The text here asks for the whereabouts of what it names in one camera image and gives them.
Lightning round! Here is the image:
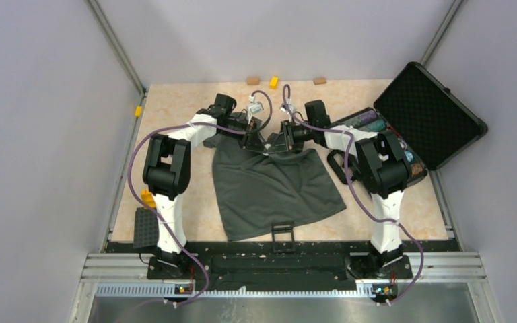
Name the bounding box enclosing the black poker chip case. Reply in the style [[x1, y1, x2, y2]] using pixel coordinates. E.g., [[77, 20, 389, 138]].
[[332, 62, 488, 186]]

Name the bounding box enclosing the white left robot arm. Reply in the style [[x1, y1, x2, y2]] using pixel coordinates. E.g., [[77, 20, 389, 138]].
[[142, 93, 265, 278]]

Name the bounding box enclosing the tan wooden block left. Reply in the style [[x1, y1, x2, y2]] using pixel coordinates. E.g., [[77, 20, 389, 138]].
[[246, 76, 261, 86]]

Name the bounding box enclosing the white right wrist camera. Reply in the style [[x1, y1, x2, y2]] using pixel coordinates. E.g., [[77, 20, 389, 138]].
[[280, 102, 296, 119]]

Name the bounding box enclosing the black perforated block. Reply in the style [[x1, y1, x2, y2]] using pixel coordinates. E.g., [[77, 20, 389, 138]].
[[133, 207, 159, 248]]

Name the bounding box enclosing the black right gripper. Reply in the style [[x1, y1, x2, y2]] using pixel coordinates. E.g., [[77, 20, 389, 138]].
[[269, 120, 316, 153]]

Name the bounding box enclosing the black square brooch stand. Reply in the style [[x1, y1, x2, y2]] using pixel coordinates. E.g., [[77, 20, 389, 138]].
[[271, 221, 296, 254]]

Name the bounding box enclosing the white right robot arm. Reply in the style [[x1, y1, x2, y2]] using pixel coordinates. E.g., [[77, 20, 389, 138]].
[[267, 99, 411, 277]]

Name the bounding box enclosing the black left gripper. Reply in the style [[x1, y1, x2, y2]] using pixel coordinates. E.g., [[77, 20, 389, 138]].
[[220, 116, 267, 153]]

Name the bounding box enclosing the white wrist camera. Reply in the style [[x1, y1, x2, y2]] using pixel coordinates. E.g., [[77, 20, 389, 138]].
[[246, 96, 264, 122], [280, 102, 296, 119]]

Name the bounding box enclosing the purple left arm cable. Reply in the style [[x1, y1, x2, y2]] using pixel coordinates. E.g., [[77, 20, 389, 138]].
[[127, 89, 273, 308]]

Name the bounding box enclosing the tan wooden block right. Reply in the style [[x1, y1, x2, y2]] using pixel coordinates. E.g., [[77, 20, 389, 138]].
[[313, 77, 327, 85]]

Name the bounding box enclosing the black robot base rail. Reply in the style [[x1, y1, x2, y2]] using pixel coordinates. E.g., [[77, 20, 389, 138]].
[[108, 241, 456, 292]]

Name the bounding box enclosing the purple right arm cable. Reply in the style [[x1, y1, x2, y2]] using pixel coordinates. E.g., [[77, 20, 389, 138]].
[[281, 84, 425, 306]]

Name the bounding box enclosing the yellow wall bracket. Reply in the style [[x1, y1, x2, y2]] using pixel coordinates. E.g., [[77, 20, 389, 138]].
[[134, 106, 143, 118]]

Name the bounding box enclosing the yellow triangular wedge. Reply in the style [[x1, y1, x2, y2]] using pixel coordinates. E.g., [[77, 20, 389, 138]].
[[141, 190, 156, 209]]

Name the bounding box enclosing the white slotted cable duct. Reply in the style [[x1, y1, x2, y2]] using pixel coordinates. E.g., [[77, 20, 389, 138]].
[[95, 283, 393, 299]]

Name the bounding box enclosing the tan wooden block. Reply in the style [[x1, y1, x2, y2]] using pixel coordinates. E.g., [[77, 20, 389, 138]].
[[246, 76, 261, 86], [313, 77, 327, 85]]

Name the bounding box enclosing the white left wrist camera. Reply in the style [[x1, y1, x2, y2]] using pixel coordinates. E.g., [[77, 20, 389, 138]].
[[246, 96, 264, 122]]

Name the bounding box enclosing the yellow wooden block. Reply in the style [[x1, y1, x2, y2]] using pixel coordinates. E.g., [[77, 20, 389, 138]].
[[269, 76, 279, 89]]

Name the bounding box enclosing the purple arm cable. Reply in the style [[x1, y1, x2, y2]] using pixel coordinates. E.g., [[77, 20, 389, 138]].
[[127, 89, 273, 308], [281, 84, 425, 306]]

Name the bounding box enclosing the dark grey t-shirt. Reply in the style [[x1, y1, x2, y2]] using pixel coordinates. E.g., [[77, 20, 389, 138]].
[[203, 134, 347, 241]]

